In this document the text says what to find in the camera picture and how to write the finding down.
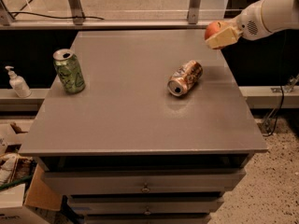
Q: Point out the metal railing frame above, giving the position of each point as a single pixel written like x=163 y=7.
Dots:
x=110 y=14

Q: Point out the orange soda can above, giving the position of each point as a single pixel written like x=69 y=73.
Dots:
x=185 y=78

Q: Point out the green soda can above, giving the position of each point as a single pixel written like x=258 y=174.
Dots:
x=68 y=70

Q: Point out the cardboard box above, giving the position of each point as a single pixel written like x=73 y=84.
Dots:
x=40 y=195

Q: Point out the white pump bottle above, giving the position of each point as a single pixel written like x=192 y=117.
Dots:
x=17 y=83

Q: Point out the red apple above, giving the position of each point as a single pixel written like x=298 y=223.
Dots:
x=214 y=28

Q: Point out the white box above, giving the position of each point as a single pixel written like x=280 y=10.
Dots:
x=13 y=211

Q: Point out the grey drawer cabinet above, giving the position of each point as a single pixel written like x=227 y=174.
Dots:
x=127 y=151

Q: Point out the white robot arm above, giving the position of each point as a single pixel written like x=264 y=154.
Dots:
x=278 y=15

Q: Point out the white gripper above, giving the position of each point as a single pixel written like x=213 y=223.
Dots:
x=249 y=24

